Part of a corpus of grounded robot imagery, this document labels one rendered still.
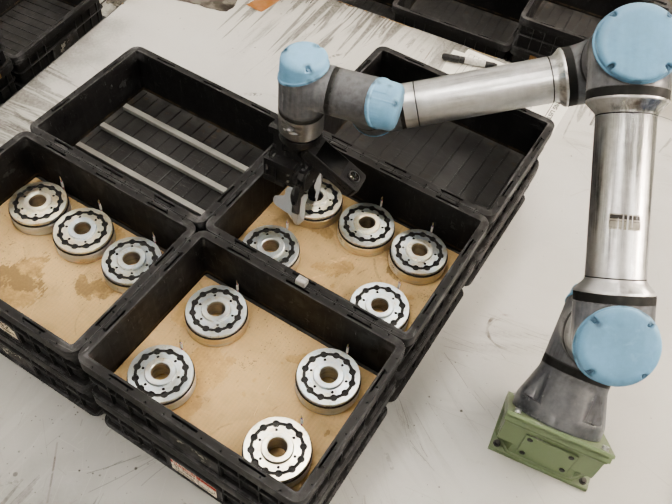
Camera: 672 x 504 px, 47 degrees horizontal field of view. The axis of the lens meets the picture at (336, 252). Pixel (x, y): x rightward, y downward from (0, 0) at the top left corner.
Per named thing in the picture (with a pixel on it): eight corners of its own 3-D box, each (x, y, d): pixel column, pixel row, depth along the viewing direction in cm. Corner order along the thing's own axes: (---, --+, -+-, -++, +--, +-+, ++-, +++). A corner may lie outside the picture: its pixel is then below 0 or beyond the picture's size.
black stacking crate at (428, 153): (539, 165, 160) (555, 124, 150) (477, 259, 144) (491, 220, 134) (374, 88, 171) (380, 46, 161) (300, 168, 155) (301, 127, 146)
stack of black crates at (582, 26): (622, 118, 270) (675, 7, 234) (600, 172, 253) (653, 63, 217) (514, 78, 279) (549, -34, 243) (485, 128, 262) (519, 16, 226)
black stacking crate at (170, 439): (398, 381, 127) (407, 346, 118) (297, 534, 111) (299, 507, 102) (205, 269, 138) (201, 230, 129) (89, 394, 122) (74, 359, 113)
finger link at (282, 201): (275, 213, 143) (280, 174, 137) (303, 226, 142) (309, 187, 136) (267, 222, 141) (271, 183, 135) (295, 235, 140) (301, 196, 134)
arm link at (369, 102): (409, 91, 124) (344, 75, 126) (405, 78, 113) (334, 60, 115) (395, 139, 125) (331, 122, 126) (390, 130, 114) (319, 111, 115)
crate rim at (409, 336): (489, 228, 136) (492, 219, 134) (407, 351, 120) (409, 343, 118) (300, 134, 147) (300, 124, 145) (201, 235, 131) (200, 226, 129)
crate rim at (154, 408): (407, 351, 120) (409, 344, 118) (299, 514, 103) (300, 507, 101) (201, 235, 131) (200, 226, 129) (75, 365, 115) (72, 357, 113)
